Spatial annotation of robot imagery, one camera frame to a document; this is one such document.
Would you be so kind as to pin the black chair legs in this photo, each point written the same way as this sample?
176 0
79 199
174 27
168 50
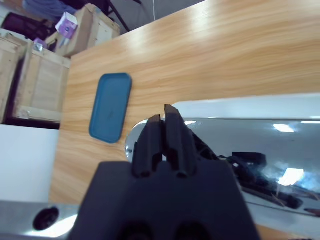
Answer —
120 12

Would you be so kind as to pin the large wooden crate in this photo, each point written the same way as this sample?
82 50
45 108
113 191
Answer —
42 82

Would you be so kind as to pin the purple white carton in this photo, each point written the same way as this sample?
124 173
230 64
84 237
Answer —
66 23

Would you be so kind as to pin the blue cloth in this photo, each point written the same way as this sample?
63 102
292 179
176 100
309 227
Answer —
47 6

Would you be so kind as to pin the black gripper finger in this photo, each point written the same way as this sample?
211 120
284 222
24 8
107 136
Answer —
147 147
178 145

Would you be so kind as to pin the light wooden box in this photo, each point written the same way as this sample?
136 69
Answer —
87 30

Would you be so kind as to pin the small purple packet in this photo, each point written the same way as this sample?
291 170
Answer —
40 43

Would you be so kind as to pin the white board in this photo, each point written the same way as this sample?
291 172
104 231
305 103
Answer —
25 162

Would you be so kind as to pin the teal plastic tray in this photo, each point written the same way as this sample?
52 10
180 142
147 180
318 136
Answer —
111 107

